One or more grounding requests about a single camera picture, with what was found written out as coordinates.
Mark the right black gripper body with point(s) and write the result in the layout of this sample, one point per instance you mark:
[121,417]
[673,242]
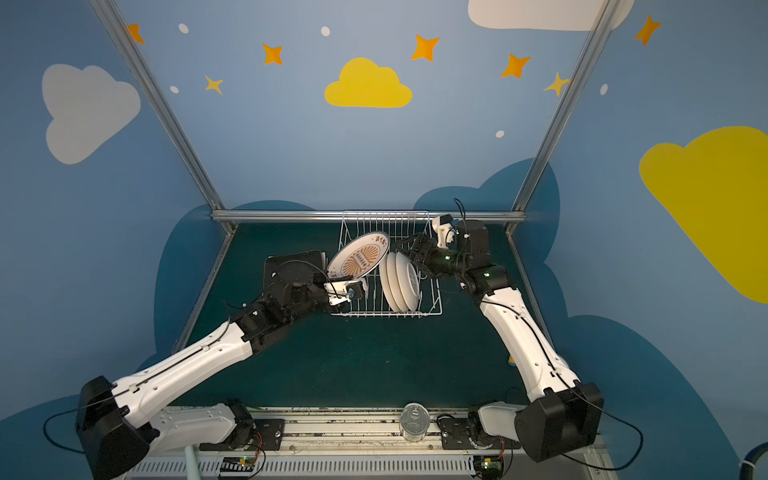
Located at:
[417,249]

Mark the black square plate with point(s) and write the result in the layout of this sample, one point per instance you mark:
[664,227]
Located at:
[303,268]

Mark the white round plate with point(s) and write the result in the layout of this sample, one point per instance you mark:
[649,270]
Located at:
[359,257]
[393,281]
[384,279]
[409,282]

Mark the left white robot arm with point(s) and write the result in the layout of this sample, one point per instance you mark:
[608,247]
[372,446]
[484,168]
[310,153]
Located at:
[116,421]

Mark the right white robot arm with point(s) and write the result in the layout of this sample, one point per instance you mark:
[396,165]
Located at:
[563,413]

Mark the left circuit board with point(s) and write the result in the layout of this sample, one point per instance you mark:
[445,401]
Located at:
[236,468]

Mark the circuit board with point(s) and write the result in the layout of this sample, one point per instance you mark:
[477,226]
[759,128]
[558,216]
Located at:
[486,468]
[236,468]

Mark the right circuit board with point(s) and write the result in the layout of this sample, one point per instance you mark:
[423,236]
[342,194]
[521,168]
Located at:
[486,468]

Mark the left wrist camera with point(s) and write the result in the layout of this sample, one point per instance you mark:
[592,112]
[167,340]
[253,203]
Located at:
[346,291]

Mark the white wire dish rack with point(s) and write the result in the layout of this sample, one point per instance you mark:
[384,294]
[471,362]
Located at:
[402,233]

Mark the aluminium frame rail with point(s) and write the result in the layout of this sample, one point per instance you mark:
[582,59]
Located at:
[312,216]

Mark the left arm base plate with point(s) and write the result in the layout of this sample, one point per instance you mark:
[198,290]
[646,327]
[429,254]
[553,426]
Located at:
[266,434]

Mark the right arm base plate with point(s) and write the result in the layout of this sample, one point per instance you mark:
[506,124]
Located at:
[468,434]

